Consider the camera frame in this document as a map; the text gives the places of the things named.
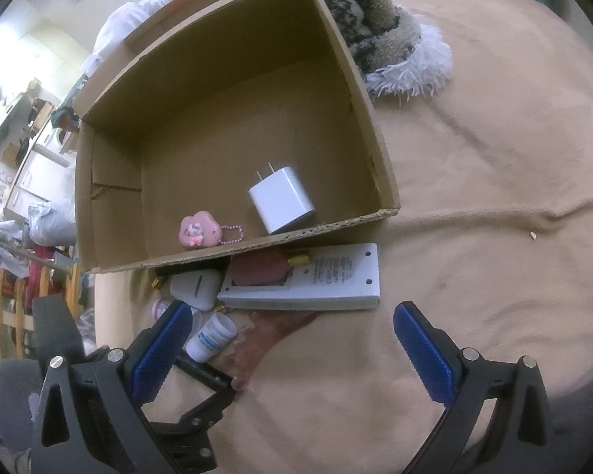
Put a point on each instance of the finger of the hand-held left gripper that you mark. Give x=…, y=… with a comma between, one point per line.
x=200, y=412
x=54, y=326

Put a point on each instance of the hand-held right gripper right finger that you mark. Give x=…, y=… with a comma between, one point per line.
x=425, y=355

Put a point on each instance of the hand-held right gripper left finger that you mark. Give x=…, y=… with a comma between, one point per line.
x=158, y=350

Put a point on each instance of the white earbuds case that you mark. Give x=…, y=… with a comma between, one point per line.
x=195, y=290

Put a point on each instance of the brown cardboard box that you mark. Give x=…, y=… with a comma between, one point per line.
x=227, y=123

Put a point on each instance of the small white pink-label bottle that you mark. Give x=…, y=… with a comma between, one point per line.
x=160, y=307

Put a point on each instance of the white blue-label bottle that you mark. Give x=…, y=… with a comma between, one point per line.
x=210, y=336

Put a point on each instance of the white plastic bag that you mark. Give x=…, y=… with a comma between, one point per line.
x=52, y=222

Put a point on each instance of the white remote control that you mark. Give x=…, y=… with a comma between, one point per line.
x=336, y=276

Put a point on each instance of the white cabinet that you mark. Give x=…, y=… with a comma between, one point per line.
x=39, y=168

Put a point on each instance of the beige blanket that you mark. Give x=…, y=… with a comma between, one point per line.
x=474, y=182

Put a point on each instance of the white shaggy cloth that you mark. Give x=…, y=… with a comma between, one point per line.
x=425, y=59

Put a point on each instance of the white crumpled cloth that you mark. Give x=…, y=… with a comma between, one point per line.
x=113, y=24

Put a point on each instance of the leopard print fuzzy blanket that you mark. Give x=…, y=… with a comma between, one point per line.
x=370, y=10

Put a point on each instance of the wooden rail frame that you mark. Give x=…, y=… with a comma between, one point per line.
x=2, y=306

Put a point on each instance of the white wall charger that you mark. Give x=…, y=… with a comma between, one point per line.
x=281, y=202

